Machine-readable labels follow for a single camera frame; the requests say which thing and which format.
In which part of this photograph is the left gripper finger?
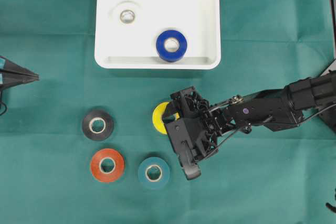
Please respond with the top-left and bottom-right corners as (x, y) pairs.
(1, 73), (39, 91)
(0, 56), (39, 77)

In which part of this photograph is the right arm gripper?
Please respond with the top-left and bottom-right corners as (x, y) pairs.
(163, 87), (231, 161)

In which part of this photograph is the yellow tape roll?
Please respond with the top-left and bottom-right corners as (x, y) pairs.
(152, 102), (169, 135)

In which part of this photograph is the blue tape roll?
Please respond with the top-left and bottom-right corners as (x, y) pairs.
(156, 29), (187, 62)

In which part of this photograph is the green tape roll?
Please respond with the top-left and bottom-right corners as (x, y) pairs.
(138, 157), (170, 189)

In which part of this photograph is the white tape roll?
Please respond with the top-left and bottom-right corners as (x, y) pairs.
(107, 0), (143, 28)

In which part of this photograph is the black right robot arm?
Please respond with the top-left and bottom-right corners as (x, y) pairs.
(162, 70), (335, 164)

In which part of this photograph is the black tape roll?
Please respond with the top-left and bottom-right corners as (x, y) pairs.
(81, 110), (114, 141)

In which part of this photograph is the red tape roll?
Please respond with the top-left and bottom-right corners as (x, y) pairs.
(90, 148), (125, 183)

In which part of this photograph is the white plastic case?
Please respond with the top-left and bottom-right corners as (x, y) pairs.
(94, 0), (221, 70)

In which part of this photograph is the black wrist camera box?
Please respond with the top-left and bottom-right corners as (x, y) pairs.
(163, 118), (201, 180)

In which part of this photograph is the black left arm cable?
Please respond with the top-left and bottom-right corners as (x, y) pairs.
(0, 89), (7, 116)

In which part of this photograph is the black cable bottom right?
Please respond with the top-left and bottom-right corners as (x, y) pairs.
(325, 187), (336, 212)

